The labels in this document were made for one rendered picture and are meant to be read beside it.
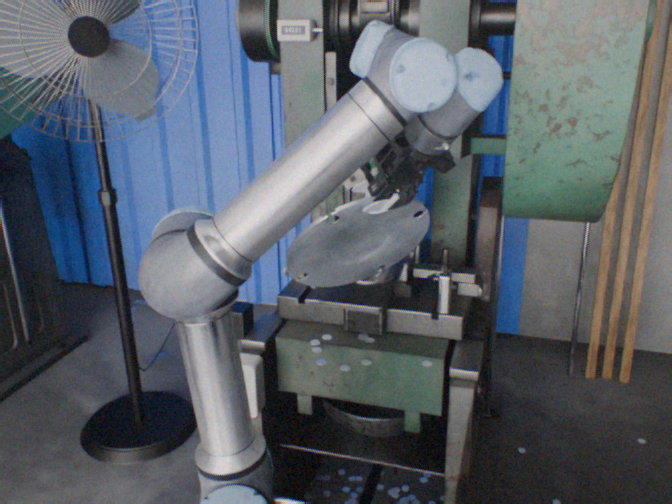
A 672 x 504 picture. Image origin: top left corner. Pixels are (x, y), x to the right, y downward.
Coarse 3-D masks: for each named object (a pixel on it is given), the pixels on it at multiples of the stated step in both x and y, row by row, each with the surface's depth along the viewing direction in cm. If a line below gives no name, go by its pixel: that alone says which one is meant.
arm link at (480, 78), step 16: (464, 64) 83; (480, 64) 85; (496, 64) 86; (464, 80) 84; (480, 80) 83; (496, 80) 84; (464, 96) 85; (480, 96) 84; (432, 112) 89; (448, 112) 87; (464, 112) 87; (432, 128) 91; (448, 128) 90; (464, 128) 91
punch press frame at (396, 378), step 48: (288, 0) 134; (336, 0) 138; (432, 0) 126; (480, 0) 130; (288, 48) 138; (336, 48) 142; (480, 48) 139; (288, 96) 141; (288, 144) 145; (336, 192) 178; (432, 192) 170; (432, 240) 175; (288, 336) 151; (336, 336) 151; (384, 336) 150; (288, 384) 155; (336, 384) 151; (384, 384) 147; (432, 384) 143
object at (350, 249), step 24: (360, 216) 115; (384, 216) 118; (408, 216) 121; (312, 240) 117; (336, 240) 120; (360, 240) 124; (384, 240) 127; (408, 240) 129; (288, 264) 121; (312, 264) 124; (336, 264) 127; (360, 264) 130; (384, 264) 134
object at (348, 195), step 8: (360, 168) 146; (352, 176) 146; (360, 176) 146; (344, 184) 148; (352, 184) 148; (344, 192) 150; (352, 192) 146; (360, 192) 146; (344, 200) 151; (352, 200) 147
